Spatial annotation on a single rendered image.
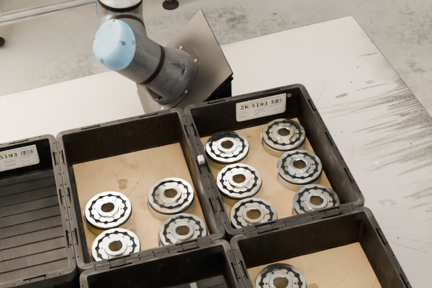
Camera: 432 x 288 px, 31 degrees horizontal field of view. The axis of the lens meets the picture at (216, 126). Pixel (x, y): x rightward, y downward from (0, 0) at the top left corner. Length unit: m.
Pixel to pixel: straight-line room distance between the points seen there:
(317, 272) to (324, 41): 0.95
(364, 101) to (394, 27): 1.48
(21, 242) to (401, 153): 0.98
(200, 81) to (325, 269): 0.60
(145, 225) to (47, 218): 0.22
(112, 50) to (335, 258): 0.73
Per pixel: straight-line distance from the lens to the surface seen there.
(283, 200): 1.76
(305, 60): 2.32
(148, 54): 1.94
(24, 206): 1.82
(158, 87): 1.99
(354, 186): 1.67
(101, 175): 1.84
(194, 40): 2.06
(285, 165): 1.79
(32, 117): 2.22
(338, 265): 1.66
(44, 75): 3.46
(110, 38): 1.93
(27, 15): 3.62
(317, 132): 1.81
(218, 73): 1.93
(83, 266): 1.56
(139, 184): 1.81
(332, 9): 3.73
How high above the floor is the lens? 2.17
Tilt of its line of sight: 44 degrees down
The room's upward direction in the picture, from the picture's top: 3 degrees counter-clockwise
